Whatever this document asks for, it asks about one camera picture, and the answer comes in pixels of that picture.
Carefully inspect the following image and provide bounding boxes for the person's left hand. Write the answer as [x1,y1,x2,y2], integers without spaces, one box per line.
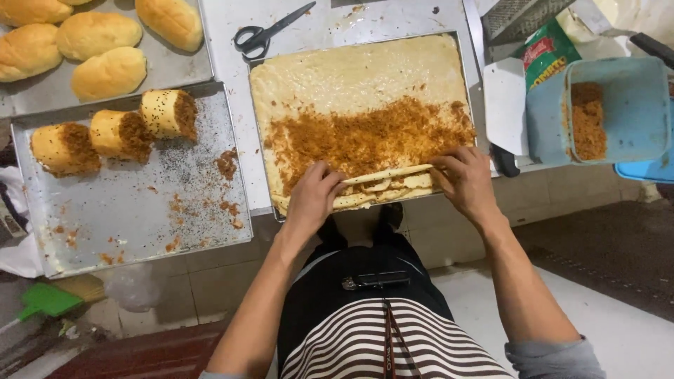
[283,160,348,233]

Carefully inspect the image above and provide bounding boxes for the person's right hand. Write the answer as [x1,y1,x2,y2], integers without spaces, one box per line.
[428,146,500,224]

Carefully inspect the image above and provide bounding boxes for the sheet cake with meat floss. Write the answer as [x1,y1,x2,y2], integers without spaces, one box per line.
[250,34,477,215]

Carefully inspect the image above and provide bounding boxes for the black trousers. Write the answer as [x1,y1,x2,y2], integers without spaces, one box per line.
[276,232,457,372]

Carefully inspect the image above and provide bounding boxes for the black shoes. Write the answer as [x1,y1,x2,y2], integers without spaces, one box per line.
[316,202,406,249]

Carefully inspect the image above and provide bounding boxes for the black clip device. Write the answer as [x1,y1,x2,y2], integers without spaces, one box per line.
[342,271,412,291]

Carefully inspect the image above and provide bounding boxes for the brown meat floss in container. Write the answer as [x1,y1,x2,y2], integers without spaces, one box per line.
[563,81,608,162]

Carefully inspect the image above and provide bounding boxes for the striped apron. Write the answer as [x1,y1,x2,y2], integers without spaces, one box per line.
[279,297,515,379]

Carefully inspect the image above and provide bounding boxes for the green food packet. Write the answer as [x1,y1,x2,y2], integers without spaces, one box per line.
[512,18,582,91]

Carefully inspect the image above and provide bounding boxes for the dark floor mat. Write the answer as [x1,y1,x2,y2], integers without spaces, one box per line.
[512,199,674,323]

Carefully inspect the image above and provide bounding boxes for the cake roll piece with floss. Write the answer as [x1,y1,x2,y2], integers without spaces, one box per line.
[88,109,154,163]
[30,122,102,178]
[139,89,200,142]

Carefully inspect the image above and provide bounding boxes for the metal tray with crumbs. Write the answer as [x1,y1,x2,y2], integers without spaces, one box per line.
[11,81,254,279]

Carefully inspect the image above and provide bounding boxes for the metal mesh rack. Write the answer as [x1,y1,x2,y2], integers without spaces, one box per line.
[481,0,577,47]

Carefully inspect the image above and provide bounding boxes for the black scissors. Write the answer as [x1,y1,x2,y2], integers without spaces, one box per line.
[233,1,317,60]

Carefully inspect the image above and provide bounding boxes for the blue plastic container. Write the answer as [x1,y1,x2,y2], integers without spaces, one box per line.
[526,56,672,166]

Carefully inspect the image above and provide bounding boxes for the metal tray with buns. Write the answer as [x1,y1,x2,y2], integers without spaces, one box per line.
[0,0,214,118]

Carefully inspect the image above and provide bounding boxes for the clear plastic bag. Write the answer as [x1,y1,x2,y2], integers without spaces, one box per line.
[104,262,166,313]

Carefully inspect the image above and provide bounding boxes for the grey sleeve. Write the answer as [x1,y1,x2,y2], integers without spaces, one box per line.
[504,336,607,379]

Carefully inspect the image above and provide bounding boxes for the red-brown floor mat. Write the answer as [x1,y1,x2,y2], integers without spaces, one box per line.
[45,320,230,379]

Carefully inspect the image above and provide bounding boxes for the white plastic bag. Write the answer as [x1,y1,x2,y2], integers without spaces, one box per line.
[555,0,674,60]

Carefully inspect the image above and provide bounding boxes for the yellow broom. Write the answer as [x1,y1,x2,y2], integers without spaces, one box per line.
[52,273,106,304]

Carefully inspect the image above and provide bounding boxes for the group of golden bread buns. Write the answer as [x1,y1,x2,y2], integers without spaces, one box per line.
[0,0,204,102]

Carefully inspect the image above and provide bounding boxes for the green dustpan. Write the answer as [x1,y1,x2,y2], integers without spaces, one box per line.
[17,283,85,322]

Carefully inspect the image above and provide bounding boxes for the white cloth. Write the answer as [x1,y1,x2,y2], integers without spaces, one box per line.
[0,166,45,279]

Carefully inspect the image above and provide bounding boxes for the white scraper with black handle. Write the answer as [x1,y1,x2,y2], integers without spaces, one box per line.
[483,57,530,178]

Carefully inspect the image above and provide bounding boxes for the dark lanyard strap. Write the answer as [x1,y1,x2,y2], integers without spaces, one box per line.
[382,298,422,379]

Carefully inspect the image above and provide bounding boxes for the black handle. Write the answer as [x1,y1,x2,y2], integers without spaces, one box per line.
[629,32,674,70]

